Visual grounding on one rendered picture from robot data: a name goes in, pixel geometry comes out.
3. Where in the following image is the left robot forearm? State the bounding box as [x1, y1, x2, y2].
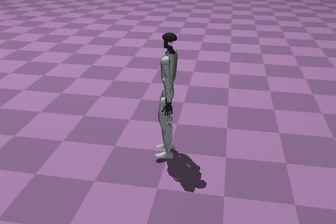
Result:
[164, 78, 172, 103]

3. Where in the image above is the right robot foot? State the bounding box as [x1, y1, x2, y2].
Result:
[156, 143, 174, 148]

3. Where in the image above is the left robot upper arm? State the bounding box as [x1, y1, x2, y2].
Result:
[161, 56, 171, 84]

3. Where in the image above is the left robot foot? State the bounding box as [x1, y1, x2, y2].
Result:
[155, 152, 173, 158]

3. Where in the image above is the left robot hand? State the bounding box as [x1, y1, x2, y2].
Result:
[162, 99, 173, 116]

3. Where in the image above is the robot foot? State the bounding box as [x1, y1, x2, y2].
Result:
[156, 143, 174, 148]
[155, 152, 173, 158]

